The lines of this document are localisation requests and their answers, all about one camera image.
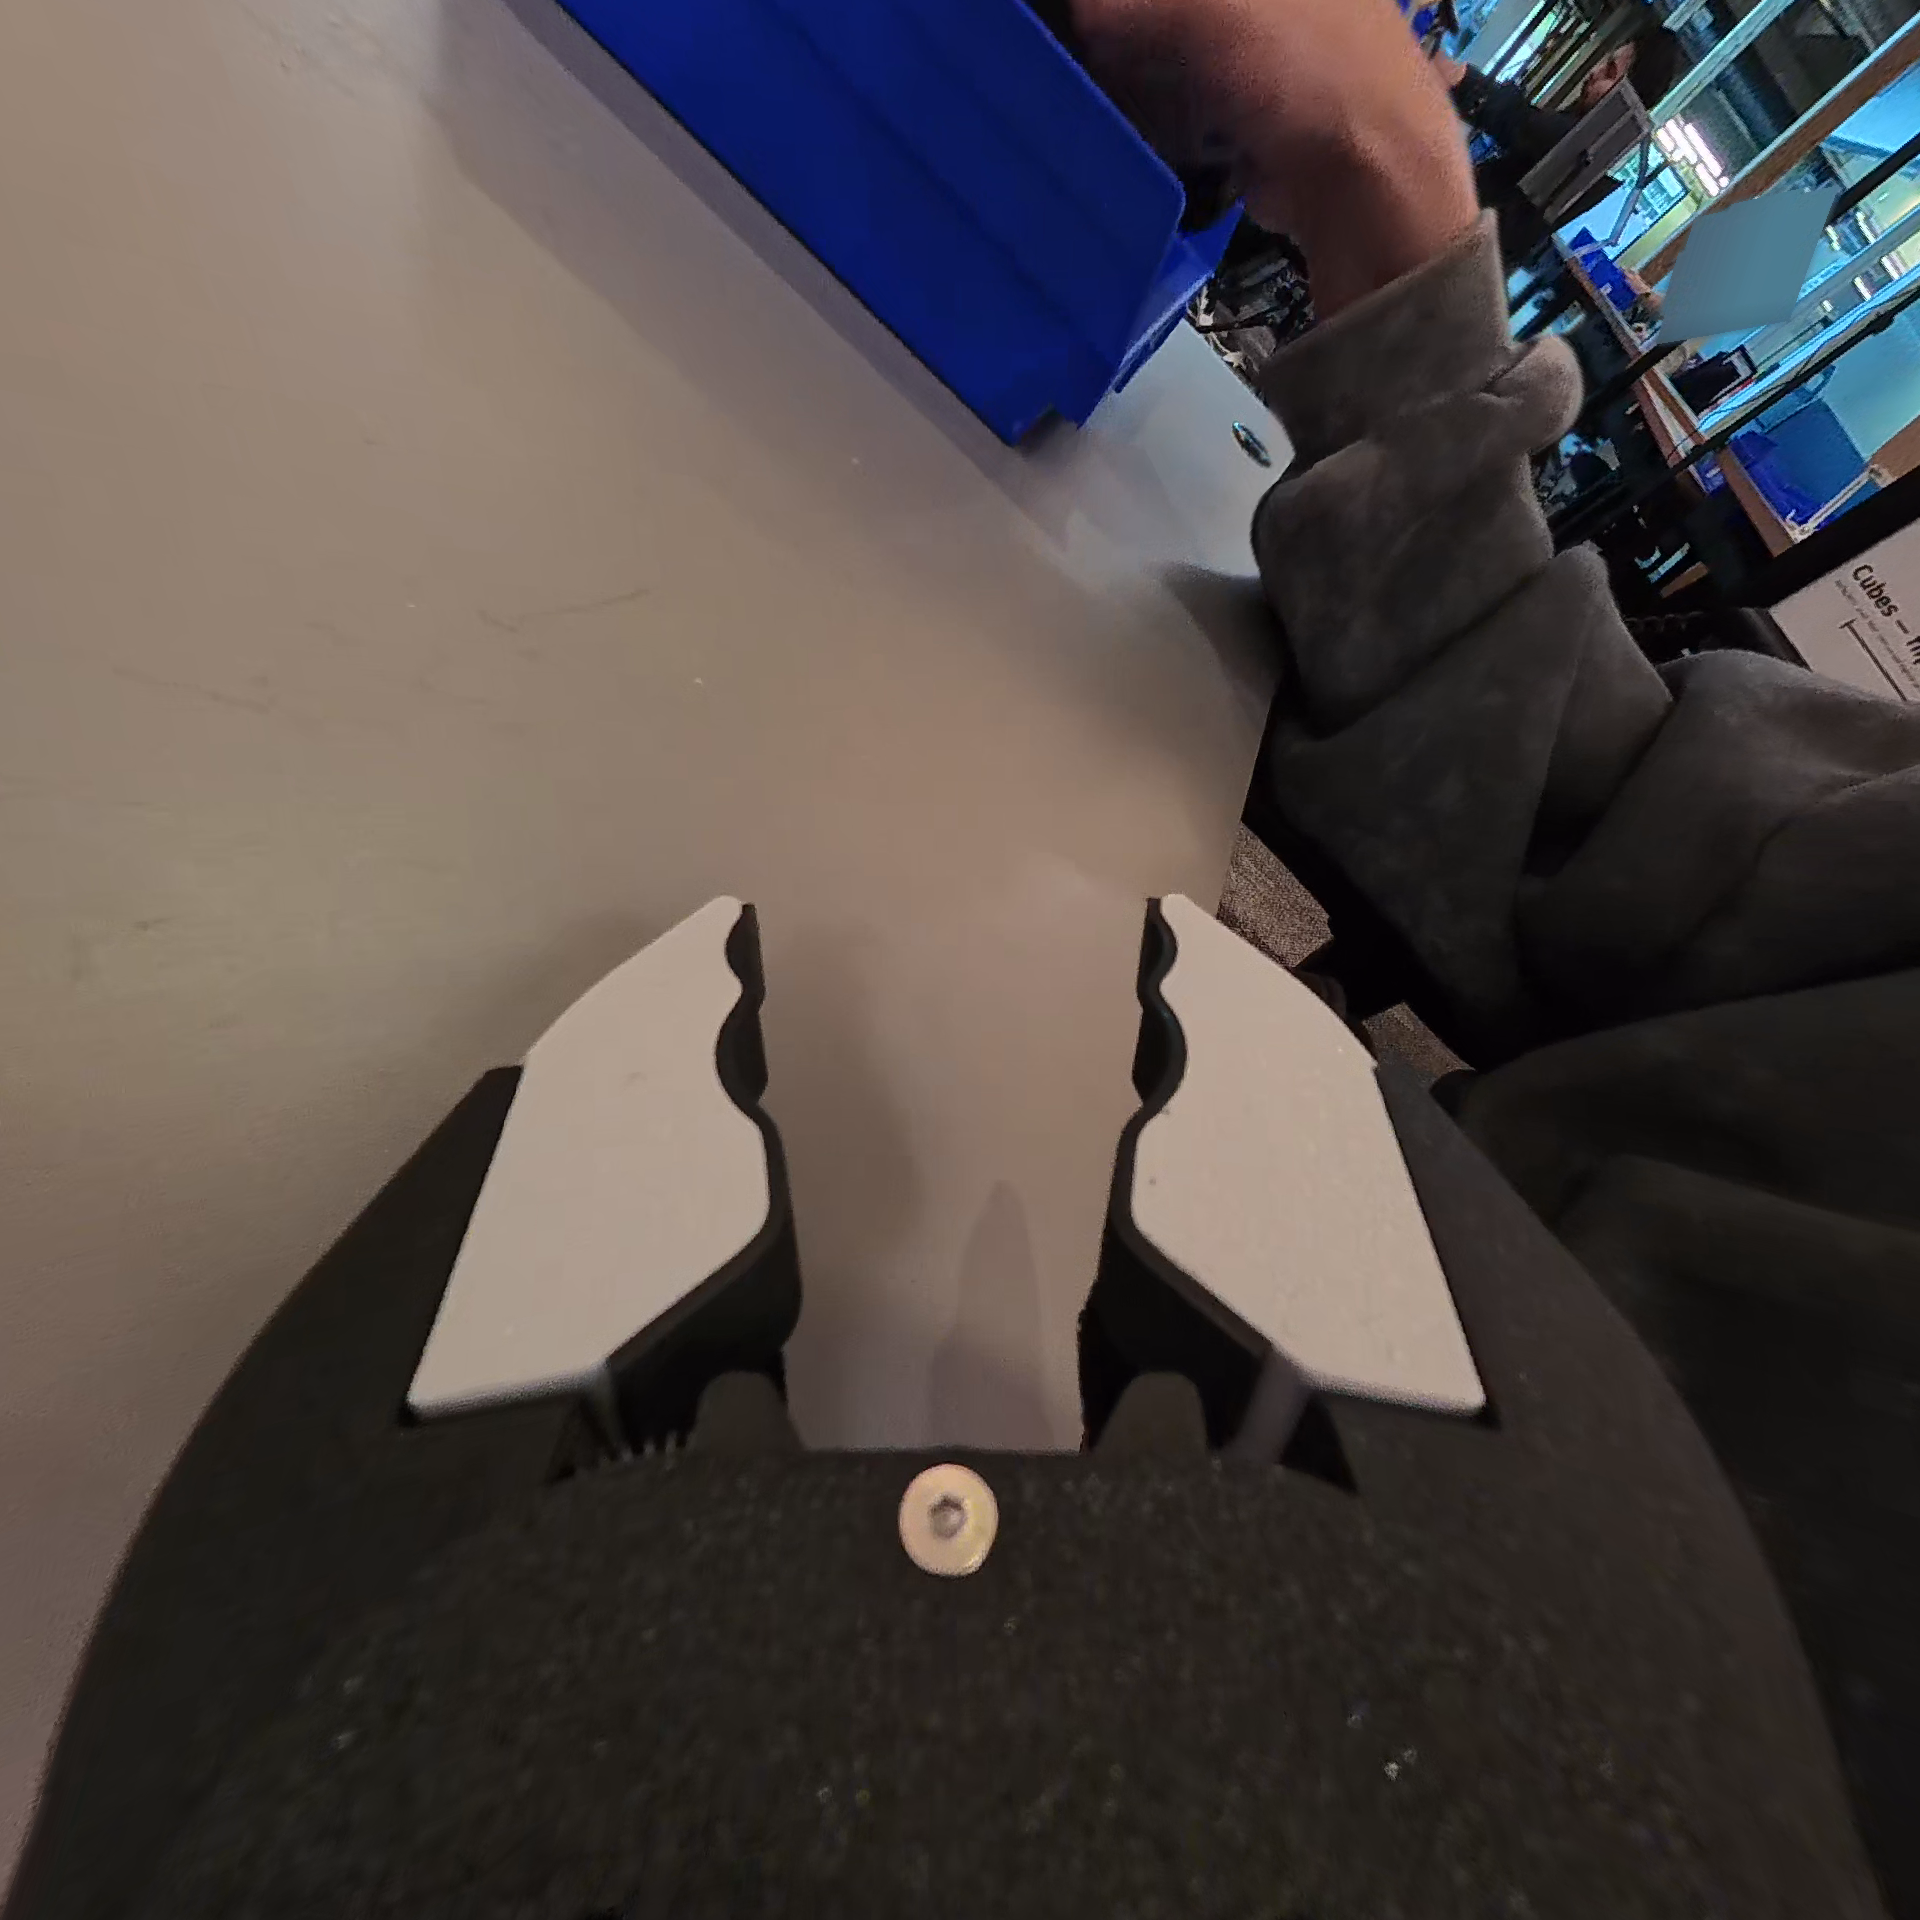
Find blue plastic bin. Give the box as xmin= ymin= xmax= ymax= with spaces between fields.
xmin=555 ymin=0 xmax=1247 ymax=449

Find person's right hand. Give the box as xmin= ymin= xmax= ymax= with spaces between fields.
xmin=1076 ymin=0 xmax=1478 ymax=324

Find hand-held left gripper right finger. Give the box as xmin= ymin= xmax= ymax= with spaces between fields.
xmin=1078 ymin=896 xmax=1491 ymax=1479

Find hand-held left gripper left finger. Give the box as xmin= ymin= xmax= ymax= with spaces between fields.
xmin=404 ymin=896 xmax=800 ymax=1479

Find grey hooded sweatshirt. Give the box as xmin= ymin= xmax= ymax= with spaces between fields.
xmin=1431 ymin=977 xmax=1920 ymax=1920

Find grey desk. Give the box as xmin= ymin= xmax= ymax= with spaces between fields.
xmin=0 ymin=0 xmax=1297 ymax=1771

